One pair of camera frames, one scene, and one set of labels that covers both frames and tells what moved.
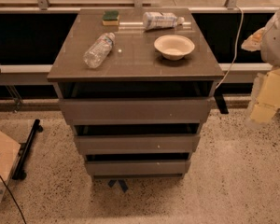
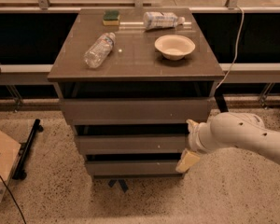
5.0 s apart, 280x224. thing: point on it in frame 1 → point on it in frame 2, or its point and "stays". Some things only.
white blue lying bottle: [161, 20] stays
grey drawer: [137, 144] stays
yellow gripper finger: [253, 43] → [193, 128]
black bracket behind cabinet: [218, 96] stays
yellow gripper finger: [262, 113] → [187, 161]
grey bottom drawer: [138, 167] stays
